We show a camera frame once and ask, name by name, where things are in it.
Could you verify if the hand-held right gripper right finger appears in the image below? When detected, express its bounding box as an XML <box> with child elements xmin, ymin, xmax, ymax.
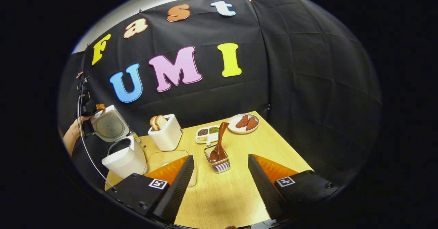
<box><xmin>248</xmin><ymin>154</ymin><xmax>339</xmax><ymax>221</ymax></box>

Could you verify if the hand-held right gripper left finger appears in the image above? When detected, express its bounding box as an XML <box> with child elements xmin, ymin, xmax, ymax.
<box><xmin>106</xmin><ymin>155</ymin><xmax>195</xmax><ymax>224</ymax></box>

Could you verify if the clear container of rice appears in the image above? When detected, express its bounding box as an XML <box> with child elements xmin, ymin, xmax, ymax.
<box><xmin>144</xmin><ymin>150</ymin><xmax>198</xmax><ymax>187</ymax></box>

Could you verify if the white rice cooker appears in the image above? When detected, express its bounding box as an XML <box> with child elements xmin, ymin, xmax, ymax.
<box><xmin>91</xmin><ymin>105</ymin><xmax>147</xmax><ymax>179</ymax></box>

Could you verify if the brown wooden spoon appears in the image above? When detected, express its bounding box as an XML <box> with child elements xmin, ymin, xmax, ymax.
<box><xmin>209</xmin><ymin>122</ymin><xmax>230</xmax><ymax>163</ymax></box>

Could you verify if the white toaster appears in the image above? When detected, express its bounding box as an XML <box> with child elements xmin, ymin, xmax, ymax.
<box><xmin>148</xmin><ymin>114</ymin><xmax>183</xmax><ymax>151</ymax></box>

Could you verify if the white divided dish of beans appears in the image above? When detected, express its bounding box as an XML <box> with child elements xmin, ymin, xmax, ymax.
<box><xmin>195</xmin><ymin>125</ymin><xmax>220</xmax><ymax>145</ymax></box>

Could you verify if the white round plate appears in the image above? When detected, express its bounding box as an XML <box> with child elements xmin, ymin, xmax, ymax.
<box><xmin>228</xmin><ymin>114</ymin><xmax>260</xmax><ymax>134</ymax></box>

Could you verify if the black backdrop cloth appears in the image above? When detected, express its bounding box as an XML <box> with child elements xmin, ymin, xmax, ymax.
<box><xmin>58</xmin><ymin>0</ymin><xmax>383</xmax><ymax>188</ymax></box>

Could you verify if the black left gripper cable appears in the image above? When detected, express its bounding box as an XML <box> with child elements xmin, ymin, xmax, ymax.
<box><xmin>77</xmin><ymin>78</ymin><xmax>113</xmax><ymax>188</ymax></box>

